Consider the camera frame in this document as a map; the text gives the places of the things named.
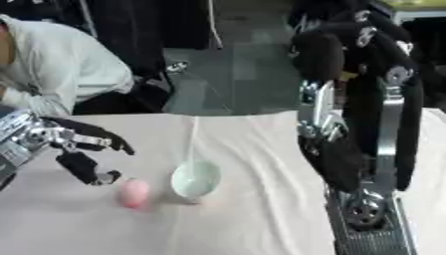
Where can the black chair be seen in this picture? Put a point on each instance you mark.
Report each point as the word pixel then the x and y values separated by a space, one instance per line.
pixel 136 89

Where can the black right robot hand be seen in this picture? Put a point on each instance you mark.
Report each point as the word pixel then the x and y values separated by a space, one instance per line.
pixel 360 99

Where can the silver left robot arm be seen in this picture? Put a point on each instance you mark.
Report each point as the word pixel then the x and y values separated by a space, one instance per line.
pixel 14 146

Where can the pink egg-shaped toy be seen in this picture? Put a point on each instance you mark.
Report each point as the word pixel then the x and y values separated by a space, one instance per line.
pixel 135 193

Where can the person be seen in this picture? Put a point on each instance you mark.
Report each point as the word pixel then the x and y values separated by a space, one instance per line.
pixel 52 73

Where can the pale green bowl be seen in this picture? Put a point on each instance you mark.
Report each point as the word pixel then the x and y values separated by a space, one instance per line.
pixel 194 181

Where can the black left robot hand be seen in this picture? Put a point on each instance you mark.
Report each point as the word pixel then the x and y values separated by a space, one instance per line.
pixel 81 164

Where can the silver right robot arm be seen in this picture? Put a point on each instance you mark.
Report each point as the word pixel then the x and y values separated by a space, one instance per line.
pixel 368 219

